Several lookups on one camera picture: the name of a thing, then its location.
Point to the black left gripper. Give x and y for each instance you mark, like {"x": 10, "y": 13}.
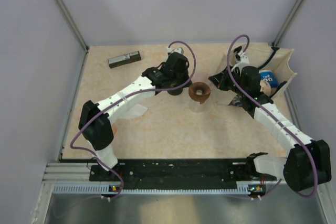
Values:
{"x": 184, "y": 86}

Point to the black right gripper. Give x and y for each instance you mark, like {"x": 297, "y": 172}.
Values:
{"x": 221, "y": 81}

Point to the white paper coffee filter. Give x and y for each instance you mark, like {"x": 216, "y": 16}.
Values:
{"x": 134, "y": 112}

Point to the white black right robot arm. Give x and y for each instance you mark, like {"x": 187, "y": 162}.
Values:
{"x": 307, "y": 163}

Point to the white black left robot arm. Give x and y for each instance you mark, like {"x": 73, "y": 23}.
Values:
{"x": 96, "y": 119}

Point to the black carafe with red lid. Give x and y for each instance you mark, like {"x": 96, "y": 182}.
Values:
{"x": 175, "y": 92}

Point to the clear glass beaker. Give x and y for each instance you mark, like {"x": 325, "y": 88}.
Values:
{"x": 198, "y": 107}

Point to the beige round package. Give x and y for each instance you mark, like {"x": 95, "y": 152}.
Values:
{"x": 265, "y": 88}

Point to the blue white packet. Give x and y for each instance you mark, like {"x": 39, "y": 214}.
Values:
{"x": 269, "y": 77}

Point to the beige canvas tote bag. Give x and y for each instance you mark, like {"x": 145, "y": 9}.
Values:
{"x": 258, "y": 53}

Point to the black rectangular box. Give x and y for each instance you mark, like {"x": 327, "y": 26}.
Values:
{"x": 124, "y": 59}

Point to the grey cable duct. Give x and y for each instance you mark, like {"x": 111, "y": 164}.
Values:
{"x": 108, "y": 189}

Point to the right corner aluminium post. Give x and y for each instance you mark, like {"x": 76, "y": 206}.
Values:
{"x": 287, "y": 23}

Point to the corner aluminium post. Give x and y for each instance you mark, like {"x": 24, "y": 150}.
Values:
{"x": 71, "y": 24}
{"x": 287, "y": 23}

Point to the aluminium frame rail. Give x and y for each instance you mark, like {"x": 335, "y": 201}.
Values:
{"x": 65, "y": 172}

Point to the left corner aluminium post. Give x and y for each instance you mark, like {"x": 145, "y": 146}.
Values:
{"x": 71, "y": 24}

